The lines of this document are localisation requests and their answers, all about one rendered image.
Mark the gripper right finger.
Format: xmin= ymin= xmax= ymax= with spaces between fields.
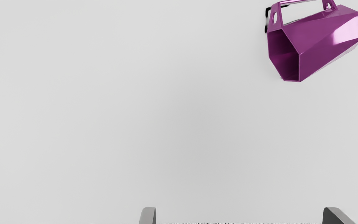
xmin=323 ymin=207 xmax=356 ymax=224

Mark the purple faceted mug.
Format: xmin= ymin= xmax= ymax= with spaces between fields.
xmin=266 ymin=0 xmax=358 ymax=82

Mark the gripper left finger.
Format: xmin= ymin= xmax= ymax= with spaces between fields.
xmin=139 ymin=207 xmax=156 ymax=224

